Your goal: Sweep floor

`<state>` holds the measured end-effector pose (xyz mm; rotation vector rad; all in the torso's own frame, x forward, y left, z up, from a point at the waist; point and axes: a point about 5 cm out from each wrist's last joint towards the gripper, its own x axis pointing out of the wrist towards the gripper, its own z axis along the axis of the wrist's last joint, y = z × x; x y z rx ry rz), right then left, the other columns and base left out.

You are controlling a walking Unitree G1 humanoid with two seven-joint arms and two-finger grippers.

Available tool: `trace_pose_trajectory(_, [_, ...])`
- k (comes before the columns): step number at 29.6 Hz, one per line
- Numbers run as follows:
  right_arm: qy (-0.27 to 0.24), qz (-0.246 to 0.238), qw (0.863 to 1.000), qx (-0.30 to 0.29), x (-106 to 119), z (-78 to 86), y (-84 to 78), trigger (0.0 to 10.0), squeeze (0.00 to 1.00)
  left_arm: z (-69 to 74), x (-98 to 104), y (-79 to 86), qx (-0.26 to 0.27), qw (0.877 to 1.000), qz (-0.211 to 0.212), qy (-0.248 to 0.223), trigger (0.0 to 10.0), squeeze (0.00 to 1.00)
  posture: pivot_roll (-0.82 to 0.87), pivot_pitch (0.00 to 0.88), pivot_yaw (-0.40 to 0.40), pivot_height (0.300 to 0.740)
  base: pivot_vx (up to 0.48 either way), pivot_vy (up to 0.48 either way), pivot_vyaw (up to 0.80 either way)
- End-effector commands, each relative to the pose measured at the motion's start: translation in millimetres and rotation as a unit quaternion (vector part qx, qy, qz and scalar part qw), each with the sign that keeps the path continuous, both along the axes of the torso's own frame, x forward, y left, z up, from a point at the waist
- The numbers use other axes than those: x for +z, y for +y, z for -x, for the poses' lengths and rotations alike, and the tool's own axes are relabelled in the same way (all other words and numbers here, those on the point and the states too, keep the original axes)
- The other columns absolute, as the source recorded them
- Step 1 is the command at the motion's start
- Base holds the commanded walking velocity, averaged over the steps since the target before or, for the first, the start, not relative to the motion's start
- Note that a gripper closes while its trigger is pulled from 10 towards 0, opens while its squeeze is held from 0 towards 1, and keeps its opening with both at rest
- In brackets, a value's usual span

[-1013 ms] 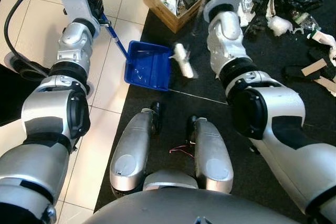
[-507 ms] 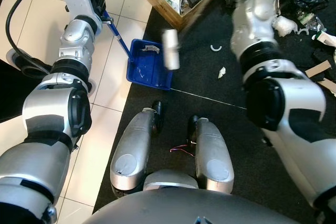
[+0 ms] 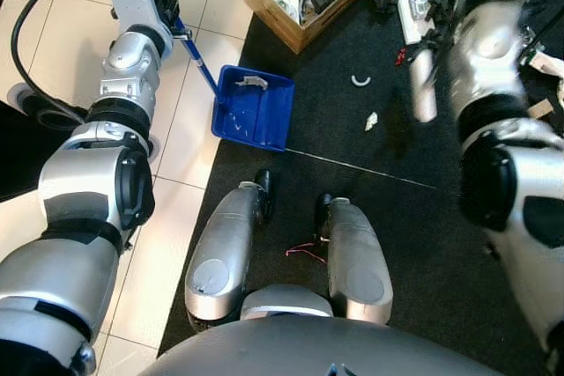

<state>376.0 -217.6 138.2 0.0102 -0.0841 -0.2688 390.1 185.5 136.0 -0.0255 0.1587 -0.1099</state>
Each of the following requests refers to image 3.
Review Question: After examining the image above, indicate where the white plastic scrap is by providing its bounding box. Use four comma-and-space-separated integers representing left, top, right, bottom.
234, 77, 268, 92

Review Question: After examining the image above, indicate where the white shoe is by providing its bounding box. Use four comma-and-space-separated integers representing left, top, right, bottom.
144, 134, 161, 164

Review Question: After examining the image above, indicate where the grey robot torso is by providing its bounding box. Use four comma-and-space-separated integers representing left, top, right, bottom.
141, 285, 505, 376

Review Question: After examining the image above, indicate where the thin red wire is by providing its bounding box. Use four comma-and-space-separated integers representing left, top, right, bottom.
284, 241, 329, 264

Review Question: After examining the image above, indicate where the blue plastic dustpan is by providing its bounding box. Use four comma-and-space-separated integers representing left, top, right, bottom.
170, 17, 297, 153

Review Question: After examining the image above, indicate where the black trouser leg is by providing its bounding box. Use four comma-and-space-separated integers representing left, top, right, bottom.
0, 101, 56, 203

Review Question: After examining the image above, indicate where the silver left robot leg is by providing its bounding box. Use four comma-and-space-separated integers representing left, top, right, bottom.
183, 169, 276, 324

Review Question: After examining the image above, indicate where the brown cardboard box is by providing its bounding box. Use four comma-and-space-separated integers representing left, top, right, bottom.
238, 0, 395, 55

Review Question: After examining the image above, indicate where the silver right robot leg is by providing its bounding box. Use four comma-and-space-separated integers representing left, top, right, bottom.
315, 193, 395, 327

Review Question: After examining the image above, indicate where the large black floor mat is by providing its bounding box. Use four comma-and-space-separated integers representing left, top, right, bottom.
159, 0, 564, 376

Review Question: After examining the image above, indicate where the grey rounded shoe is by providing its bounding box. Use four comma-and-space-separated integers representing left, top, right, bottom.
7, 83, 56, 123

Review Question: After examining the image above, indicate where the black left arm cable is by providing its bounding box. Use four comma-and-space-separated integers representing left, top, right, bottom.
11, 0, 105, 126

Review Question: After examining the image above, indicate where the white card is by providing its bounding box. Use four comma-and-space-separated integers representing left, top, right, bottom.
527, 48, 564, 77

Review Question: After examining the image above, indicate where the flat brown cardboard piece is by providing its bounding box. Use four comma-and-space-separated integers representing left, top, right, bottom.
527, 99, 556, 119

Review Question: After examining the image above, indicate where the silver robot leg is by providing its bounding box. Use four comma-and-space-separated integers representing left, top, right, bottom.
183, 169, 276, 324
315, 193, 395, 327

